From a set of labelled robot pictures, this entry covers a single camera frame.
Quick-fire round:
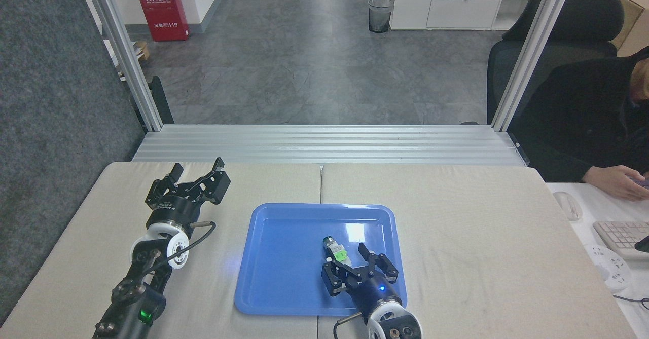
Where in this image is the white power strip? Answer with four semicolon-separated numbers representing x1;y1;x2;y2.
583;244;634;293

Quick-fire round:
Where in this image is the silver aluminium rail base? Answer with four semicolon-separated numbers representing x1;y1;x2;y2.
130;124;528;167

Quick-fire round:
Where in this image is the white computer mouse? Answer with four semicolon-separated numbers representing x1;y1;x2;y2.
552;191;582;222

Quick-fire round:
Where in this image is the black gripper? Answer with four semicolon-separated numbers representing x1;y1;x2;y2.
321;243;404;318
146;158;232;228

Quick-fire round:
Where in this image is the black post bracket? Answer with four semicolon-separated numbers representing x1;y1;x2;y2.
130;76;175;126

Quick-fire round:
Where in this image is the white drawer cabinet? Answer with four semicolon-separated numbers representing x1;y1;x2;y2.
380;0;539;31

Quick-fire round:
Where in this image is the white keyboard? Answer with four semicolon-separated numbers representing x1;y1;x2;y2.
593;220;649;261

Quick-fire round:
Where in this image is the beige table pad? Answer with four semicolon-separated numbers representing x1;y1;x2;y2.
0;161;322;339
317;163;640;339

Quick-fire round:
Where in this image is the red fire extinguisher box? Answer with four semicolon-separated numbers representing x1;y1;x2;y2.
133;0;191;43

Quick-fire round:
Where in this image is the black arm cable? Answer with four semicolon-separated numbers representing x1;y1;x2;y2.
333;314;367;339
151;220;218;275

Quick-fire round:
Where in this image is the person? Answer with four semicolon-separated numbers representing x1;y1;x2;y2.
508;46;649;183

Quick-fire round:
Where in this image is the thin black desk cable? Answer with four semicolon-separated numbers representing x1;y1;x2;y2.
612;294;649;311

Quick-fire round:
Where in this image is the dark mesh waste bin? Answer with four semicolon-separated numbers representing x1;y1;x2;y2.
368;0;394;34

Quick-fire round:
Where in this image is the blue plastic tray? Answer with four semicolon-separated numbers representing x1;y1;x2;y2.
234;203;408;317

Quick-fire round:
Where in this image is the person's hand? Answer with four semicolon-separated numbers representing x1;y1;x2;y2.
582;165;649;202

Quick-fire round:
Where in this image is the silver aluminium post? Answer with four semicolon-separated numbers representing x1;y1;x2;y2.
490;0;579;132
76;0;164;132

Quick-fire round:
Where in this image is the brown cardboard box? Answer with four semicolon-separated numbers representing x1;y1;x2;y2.
583;0;649;57

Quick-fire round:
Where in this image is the black office chair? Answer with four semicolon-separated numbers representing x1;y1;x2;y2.
460;0;626;126

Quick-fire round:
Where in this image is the switch part with green clip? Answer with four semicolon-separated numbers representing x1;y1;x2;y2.
322;236;351;266

